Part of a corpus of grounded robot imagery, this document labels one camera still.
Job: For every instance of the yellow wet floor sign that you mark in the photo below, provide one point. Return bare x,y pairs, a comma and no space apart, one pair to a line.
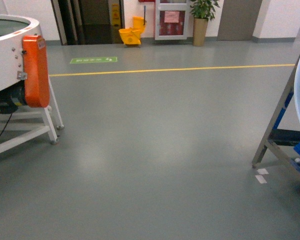
115,15

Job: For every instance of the potted green plant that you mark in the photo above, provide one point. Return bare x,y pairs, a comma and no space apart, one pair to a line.
203,11

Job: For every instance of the white round machine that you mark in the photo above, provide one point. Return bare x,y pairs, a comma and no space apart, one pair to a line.
15,114

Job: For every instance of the orange motor cover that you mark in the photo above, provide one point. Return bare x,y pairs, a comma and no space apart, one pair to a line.
35,65

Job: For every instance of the green floor sign sticker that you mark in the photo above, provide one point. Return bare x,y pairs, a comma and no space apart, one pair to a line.
93,60

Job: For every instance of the yellow mop bucket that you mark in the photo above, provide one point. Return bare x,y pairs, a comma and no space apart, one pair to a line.
132,36

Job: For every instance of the white fire cabinet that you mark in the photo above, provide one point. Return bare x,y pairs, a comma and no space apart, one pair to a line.
171,20

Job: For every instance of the steel shelf rack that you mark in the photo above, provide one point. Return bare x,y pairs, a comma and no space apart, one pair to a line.
274,137

